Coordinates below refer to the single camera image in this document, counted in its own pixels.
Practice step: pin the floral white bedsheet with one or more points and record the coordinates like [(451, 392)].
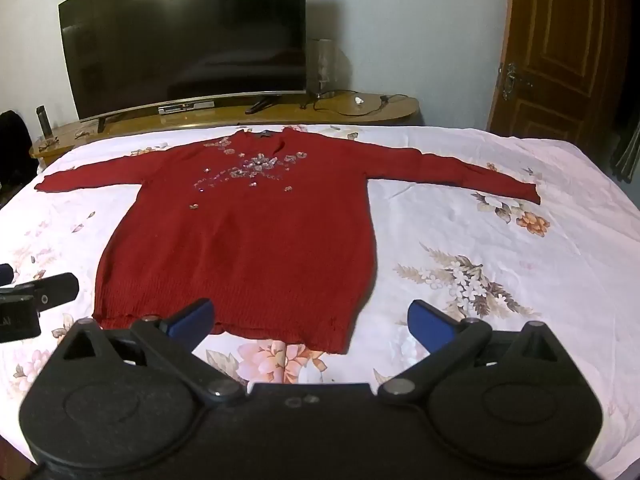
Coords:
[(500, 270)]

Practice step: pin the dark hanging cloth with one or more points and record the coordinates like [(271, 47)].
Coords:
[(627, 155)]

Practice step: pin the silver set-top box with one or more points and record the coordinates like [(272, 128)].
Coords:
[(186, 106)]

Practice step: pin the black remote control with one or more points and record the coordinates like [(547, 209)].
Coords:
[(260, 105)]

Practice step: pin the black flat television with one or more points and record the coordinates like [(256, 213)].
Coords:
[(185, 35)]

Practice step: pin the red embroidered sweater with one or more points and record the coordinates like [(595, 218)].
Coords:
[(240, 240)]

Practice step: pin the wooden television stand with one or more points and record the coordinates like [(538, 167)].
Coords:
[(360, 110)]

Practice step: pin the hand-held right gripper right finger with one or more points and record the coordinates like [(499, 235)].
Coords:
[(427, 322)]

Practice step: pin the brown wooden cabinet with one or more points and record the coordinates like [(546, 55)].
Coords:
[(555, 45)]

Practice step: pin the black bag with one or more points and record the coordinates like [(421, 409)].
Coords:
[(12, 145)]

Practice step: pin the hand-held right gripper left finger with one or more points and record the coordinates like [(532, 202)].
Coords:
[(192, 319)]

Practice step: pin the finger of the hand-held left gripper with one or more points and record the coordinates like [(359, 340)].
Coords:
[(55, 290), (6, 273)]

